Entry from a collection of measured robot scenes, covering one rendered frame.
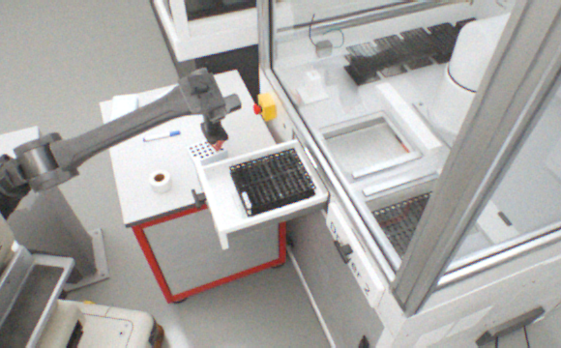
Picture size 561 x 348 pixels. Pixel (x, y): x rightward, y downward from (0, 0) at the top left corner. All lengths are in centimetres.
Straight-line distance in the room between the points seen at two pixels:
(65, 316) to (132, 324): 55
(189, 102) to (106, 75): 249
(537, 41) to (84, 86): 304
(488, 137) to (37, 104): 299
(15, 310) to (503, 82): 103
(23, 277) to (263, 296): 123
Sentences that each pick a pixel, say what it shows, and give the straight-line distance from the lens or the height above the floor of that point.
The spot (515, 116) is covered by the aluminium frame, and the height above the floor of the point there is 159.
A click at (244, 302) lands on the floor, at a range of 216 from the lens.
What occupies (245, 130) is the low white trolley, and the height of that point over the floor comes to 76.
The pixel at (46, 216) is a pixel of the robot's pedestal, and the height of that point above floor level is 51.
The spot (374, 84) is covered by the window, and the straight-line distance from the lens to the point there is 94.
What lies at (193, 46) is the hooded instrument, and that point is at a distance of 198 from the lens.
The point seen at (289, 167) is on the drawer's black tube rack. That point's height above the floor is 90.
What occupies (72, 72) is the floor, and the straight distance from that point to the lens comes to 352.
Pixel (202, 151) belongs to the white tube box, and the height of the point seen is 80.
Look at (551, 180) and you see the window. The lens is 92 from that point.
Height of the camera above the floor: 197
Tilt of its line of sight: 51 degrees down
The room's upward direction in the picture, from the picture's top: straight up
